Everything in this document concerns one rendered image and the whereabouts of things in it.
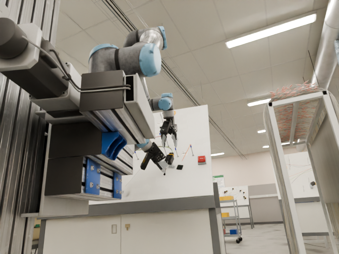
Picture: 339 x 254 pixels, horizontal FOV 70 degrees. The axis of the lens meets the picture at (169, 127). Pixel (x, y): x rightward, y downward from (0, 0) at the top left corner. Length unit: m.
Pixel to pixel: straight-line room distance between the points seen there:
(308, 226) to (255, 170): 8.65
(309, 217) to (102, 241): 3.14
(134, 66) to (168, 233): 1.01
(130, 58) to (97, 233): 1.18
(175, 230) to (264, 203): 11.07
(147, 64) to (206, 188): 0.88
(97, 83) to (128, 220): 1.20
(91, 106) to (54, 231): 1.45
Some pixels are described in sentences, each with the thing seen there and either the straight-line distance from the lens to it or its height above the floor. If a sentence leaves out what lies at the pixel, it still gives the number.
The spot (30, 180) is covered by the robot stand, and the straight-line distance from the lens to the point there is 0.72.
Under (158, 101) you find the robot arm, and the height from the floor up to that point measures 1.43.
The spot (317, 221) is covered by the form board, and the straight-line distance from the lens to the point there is 4.16.
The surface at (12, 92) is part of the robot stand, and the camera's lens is 0.69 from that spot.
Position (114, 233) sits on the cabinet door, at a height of 0.69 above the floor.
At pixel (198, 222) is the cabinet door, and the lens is 1.50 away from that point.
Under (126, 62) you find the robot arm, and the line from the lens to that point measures 0.88.
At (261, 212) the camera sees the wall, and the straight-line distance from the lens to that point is 12.51.
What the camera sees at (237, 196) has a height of 1.22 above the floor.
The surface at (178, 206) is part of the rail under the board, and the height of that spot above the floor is 0.82.
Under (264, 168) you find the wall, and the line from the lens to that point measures 12.60.
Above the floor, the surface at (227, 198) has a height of 1.01.
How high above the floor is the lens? 0.79
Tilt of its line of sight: 19 degrees up
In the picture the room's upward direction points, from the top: 4 degrees counter-clockwise
